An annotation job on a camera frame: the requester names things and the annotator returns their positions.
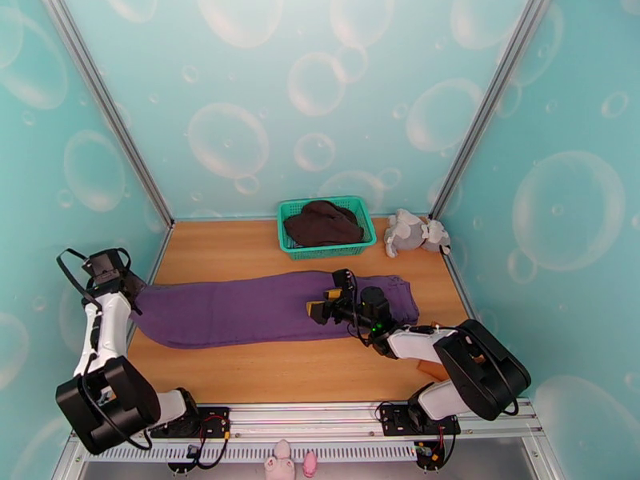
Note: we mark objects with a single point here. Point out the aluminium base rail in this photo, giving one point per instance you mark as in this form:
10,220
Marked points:
300,418

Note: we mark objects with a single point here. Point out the aluminium floor side rail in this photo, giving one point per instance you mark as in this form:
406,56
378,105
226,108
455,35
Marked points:
457,288

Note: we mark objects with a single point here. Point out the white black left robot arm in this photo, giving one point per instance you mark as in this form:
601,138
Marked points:
112,323

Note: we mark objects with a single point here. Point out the grey plush elephant toy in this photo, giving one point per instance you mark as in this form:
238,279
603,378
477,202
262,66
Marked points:
412,231

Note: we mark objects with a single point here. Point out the dark brown trousers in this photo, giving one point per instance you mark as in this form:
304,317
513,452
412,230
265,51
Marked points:
322,226

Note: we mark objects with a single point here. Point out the purple trousers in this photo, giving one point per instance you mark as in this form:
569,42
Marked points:
240,308

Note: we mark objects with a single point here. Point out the small pink plush toy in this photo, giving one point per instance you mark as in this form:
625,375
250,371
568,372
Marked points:
310,464

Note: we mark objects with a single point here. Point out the teal plastic basket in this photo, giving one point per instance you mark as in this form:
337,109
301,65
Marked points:
367,233

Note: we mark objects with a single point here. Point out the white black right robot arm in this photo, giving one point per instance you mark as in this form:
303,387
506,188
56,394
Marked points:
480,363

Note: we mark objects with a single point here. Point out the pink plush bunny toy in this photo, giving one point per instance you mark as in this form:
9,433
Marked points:
280,463

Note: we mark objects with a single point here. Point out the aluminium frame post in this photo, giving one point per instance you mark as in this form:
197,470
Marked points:
107,108
492,98

